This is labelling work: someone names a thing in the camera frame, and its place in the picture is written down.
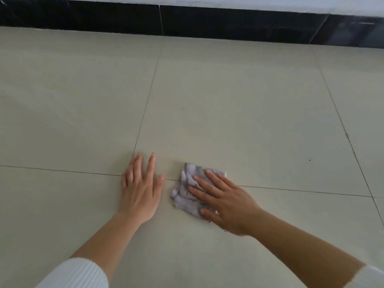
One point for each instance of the person's right hand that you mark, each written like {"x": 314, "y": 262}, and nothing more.
{"x": 232, "y": 206}

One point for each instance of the person's left hand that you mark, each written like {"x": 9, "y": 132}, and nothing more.
{"x": 141, "y": 197}

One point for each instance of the person's left little finger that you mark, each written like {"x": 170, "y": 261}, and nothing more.
{"x": 123, "y": 182}

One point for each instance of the person's right thumb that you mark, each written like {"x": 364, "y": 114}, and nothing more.
{"x": 208, "y": 214}

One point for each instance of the person's right little finger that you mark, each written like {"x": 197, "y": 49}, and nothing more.
{"x": 227, "y": 180}

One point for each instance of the person's left middle finger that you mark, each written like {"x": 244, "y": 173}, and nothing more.
{"x": 137, "y": 165}

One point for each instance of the person's left thumb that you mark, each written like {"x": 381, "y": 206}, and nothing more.
{"x": 159, "y": 185}

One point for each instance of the person's right middle finger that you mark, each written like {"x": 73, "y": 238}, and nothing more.
{"x": 204, "y": 183}

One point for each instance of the grey cleaning cloth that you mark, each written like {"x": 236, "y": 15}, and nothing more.
{"x": 183, "y": 188}

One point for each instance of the person's left forearm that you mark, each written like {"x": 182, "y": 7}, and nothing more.
{"x": 120, "y": 239}

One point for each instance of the person's right forearm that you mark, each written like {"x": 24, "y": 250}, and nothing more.
{"x": 303, "y": 251}

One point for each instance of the white knit sleeve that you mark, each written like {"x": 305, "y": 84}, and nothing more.
{"x": 75, "y": 275}
{"x": 370, "y": 278}

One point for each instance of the black tile baseboard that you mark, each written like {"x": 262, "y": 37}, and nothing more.
{"x": 210, "y": 22}

